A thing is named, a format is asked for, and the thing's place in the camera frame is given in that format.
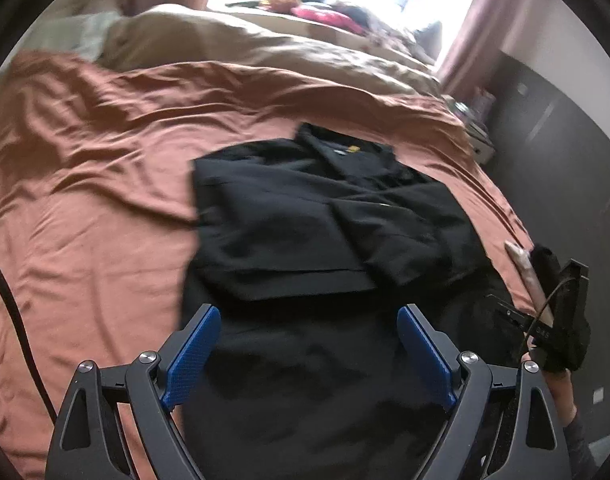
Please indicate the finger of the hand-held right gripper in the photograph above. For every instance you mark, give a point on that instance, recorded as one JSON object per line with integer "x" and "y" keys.
{"x": 515, "y": 317}

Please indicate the brown bed sheet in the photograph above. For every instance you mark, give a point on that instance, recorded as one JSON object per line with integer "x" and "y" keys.
{"x": 95, "y": 170}

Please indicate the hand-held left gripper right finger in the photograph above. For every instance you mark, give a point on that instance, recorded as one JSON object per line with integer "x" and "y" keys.
{"x": 427, "y": 355}

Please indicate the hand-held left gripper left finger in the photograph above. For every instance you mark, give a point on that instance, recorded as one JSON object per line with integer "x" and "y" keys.
{"x": 192, "y": 355}

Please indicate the person's right forearm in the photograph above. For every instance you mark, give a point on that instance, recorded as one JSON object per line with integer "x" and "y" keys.
{"x": 567, "y": 405}

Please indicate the window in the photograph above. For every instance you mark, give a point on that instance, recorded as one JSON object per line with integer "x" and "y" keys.
{"x": 450, "y": 5}

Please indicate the white pillow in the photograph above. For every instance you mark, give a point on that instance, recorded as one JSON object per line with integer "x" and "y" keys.
{"x": 80, "y": 35}

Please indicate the person's right hand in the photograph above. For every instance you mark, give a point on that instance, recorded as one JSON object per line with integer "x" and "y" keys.
{"x": 532, "y": 285}

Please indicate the red cloth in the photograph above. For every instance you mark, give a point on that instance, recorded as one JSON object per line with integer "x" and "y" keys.
{"x": 325, "y": 15}

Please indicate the black garment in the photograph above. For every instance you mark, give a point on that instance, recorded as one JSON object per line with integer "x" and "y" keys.
{"x": 305, "y": 220}

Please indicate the beige blanket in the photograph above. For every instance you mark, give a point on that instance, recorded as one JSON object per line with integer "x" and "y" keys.
{"x": 265, "y": 45}

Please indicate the nightstand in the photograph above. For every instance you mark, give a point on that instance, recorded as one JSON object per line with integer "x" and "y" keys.
{"x": 477, "y": 130}

